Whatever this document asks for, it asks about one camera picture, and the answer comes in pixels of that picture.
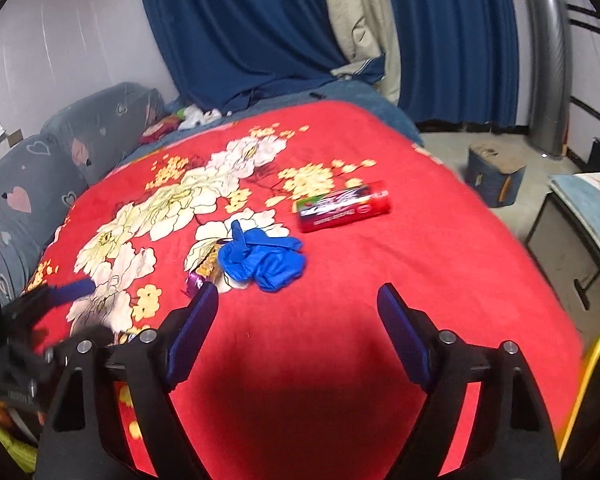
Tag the yellow bin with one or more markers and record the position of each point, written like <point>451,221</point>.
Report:
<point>597,370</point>

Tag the narrow blue curtain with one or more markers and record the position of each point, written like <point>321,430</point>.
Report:
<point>455,40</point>

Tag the red snack tube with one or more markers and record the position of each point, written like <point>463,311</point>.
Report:
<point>345,206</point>

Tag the red floral blanket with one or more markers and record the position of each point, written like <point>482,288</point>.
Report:
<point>330,285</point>

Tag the yellow-green cloth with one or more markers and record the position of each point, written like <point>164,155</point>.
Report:
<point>5,445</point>

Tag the silver cylinder air conditioner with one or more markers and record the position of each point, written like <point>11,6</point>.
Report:
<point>547,60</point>

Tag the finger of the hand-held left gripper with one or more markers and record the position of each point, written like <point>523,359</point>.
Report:
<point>70,290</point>

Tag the white crumpled cloth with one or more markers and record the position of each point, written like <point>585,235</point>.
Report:
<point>200,116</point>

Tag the blue box stool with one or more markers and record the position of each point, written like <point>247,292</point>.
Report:
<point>495,175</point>

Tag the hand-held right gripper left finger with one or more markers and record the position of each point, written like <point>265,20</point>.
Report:
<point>192,335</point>

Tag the blue rubber glove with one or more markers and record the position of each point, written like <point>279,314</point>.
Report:
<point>265,260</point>

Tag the purple foil candy wrapper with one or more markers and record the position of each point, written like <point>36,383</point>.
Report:
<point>195,282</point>

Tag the grey heart print pillow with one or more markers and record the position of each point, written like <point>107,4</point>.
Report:
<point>25,190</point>
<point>105,125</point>

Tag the wide blue curtain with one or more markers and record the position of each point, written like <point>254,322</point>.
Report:
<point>240,25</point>

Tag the red toy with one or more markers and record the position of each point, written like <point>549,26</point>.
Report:
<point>157,130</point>

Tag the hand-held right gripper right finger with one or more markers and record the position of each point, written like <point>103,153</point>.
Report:
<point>402,335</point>

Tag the beige curtain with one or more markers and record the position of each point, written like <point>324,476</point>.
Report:
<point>360,25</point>

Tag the grey cabinet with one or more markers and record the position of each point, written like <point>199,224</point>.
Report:
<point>590,205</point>

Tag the blue bed sheet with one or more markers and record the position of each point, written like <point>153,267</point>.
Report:
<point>370,102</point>

